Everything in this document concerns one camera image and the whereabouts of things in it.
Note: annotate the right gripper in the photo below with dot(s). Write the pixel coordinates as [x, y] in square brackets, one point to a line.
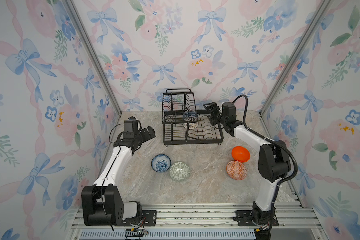
[216, 109]

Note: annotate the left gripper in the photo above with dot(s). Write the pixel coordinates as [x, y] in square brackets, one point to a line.
[147, 136]

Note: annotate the dark blue patterned bowl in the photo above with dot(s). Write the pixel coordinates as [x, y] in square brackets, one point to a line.
[190, 115]

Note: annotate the blue floral bowl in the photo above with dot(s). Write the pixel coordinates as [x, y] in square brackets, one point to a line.
[161, 163]

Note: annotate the black wire dish rack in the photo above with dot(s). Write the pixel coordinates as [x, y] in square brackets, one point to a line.
[174, 103]

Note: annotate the green patterned bowl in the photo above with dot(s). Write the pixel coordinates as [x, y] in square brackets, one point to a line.
[179, 171]

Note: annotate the brown white patterned bowl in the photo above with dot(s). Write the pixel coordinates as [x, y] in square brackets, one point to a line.
[191, 125]

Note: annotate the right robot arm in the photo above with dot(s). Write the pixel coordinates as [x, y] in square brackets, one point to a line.
[274, 163]

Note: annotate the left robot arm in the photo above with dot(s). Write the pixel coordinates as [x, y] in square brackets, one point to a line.
[102, 202]

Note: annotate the orange bowl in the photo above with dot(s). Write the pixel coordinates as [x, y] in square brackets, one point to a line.
[240, 154]

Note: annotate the red patterned bowl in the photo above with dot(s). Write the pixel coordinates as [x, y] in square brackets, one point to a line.
[236, 170]

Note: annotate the left corner aluminium profile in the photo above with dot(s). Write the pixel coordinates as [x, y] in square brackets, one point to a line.
[83, 34]

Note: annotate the corner aluminium profile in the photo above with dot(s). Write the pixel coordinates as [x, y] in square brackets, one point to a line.
[318, 16]
[83, 34]

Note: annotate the right corner aluminium profile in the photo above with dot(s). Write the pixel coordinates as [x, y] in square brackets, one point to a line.
[318, 16]

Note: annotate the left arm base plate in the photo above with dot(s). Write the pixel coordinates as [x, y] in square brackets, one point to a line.
[147, 218]

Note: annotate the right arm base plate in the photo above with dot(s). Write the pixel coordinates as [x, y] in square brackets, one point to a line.
[255, 218]

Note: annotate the aluminium mounting rail frame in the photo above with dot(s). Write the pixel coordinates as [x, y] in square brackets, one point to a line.
[215, 222]

